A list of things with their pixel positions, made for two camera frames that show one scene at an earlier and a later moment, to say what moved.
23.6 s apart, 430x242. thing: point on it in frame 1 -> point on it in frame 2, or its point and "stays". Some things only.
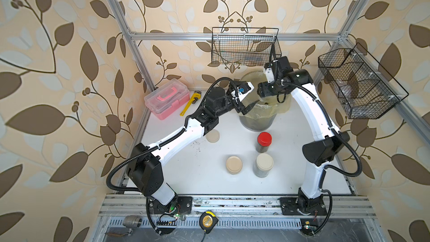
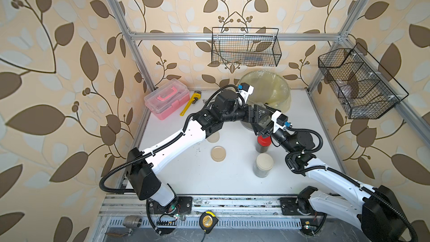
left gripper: x=238 y=107 -> x=253 y=118
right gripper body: x=272 y=89 -> x=270 y=128
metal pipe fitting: x=132 y=222 stays
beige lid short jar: x=234 y=164 -> x=263 y=121
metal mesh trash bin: x=261 y=116 stays
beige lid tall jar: x=263 y=164 stays
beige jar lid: x=213 y=136 stays
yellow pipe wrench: x=193 y=99 stays
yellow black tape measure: x=208 y=219 stays
